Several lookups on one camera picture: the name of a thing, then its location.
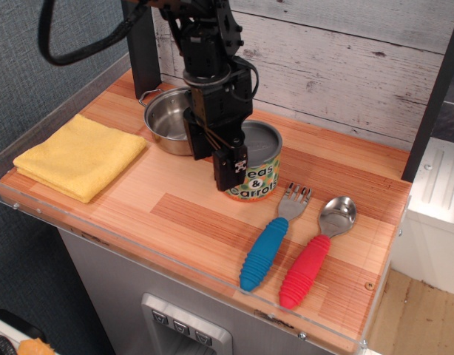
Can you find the peas and carrots toy can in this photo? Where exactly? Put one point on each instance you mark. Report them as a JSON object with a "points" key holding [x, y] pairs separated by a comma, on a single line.
{"points": [[264, 144]]}

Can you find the left dark vertical post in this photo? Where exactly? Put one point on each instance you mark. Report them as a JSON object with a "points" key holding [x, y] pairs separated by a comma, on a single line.
{"points": [[142, 46]]}

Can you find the stainless steel pot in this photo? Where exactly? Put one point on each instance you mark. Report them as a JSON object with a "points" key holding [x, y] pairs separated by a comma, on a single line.
{"points": [[163, 116]]}

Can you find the red handled spoon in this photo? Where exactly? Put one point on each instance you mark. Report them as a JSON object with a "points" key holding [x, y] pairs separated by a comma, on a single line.
{"points": [[337, 217]]}

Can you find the folded yellow cloth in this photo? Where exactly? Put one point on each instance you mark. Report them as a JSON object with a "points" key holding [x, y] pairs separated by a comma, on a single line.
{"points": [[81, 158]]}

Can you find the blue handled fork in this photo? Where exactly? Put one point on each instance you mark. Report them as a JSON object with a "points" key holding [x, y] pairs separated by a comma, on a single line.
{"points": [[263, 252]]}

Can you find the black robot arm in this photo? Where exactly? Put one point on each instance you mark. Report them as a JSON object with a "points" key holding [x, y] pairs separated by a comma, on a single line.
{"points": [[206, 35]]}

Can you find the dark vertical post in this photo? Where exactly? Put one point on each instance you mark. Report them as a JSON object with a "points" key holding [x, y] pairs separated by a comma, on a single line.
{"points": [[142, 46], [428, 122]]}

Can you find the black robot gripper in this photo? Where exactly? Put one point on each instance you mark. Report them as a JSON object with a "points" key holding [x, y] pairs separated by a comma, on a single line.
{"points": [[218, 105]]}

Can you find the grey toy fridge cabinet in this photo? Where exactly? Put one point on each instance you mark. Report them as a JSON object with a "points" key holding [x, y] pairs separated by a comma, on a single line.
{"points": [[116, 286]]}

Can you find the right dark vertical post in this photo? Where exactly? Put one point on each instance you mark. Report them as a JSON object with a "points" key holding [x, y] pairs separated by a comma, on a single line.
{"points": [[428, 122]]}

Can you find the white toy appliance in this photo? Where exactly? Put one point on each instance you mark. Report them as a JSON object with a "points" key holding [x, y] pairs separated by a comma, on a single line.
{"points": [[424, 247]]}

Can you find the silver dispenser button panel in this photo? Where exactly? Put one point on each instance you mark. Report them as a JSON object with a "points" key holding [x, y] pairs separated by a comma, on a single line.
{"points": [[182, 327]]}

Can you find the black orange object bottom left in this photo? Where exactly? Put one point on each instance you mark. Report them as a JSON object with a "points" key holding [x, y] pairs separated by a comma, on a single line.
{"points": [[15, 330]]}

